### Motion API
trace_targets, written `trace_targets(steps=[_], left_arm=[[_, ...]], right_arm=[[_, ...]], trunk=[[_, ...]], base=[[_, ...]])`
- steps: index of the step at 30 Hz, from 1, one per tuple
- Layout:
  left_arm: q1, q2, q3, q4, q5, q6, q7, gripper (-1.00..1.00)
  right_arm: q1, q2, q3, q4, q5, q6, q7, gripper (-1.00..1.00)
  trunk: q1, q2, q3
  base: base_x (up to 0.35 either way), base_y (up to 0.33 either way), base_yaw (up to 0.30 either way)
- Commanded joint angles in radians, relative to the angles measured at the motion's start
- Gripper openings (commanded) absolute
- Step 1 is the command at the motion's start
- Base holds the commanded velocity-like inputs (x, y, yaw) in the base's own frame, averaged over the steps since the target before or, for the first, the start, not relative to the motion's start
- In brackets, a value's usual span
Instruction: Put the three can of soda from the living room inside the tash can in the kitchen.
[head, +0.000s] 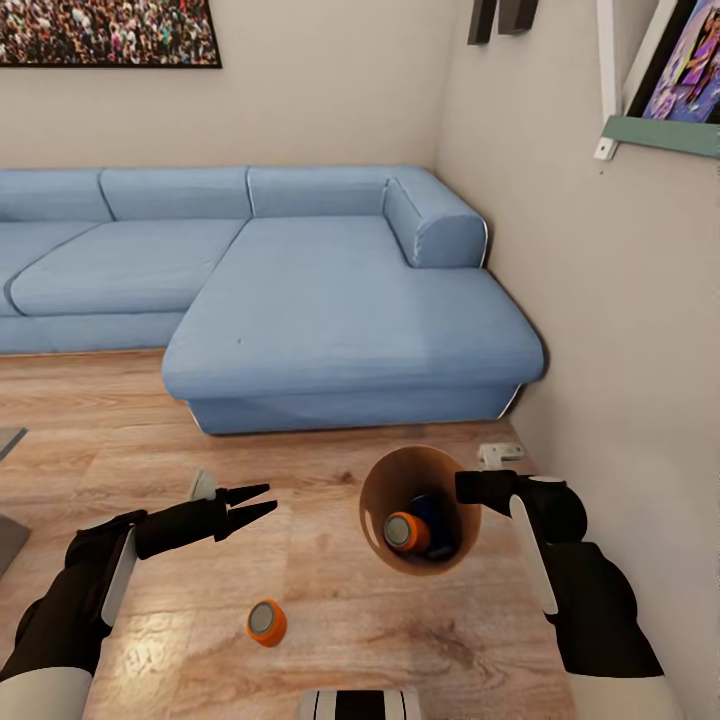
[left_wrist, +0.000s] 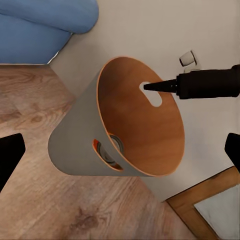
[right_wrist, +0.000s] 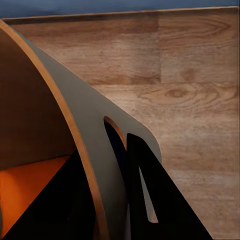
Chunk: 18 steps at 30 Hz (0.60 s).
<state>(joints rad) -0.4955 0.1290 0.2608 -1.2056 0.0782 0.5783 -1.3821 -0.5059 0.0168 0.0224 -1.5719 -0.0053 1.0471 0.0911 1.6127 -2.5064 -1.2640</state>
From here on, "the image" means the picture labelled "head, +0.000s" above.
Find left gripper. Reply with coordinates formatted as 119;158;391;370
166;485;278;550

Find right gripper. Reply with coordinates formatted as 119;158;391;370
455;469;519;512

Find trash can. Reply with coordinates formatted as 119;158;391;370
358;445;482;579

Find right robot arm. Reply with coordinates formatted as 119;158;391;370
455;443;687;720

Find can of soda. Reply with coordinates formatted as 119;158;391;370
246;599;287;647
411;493;455;557
384;512;431;554

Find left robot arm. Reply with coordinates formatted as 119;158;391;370
0;470;278;720

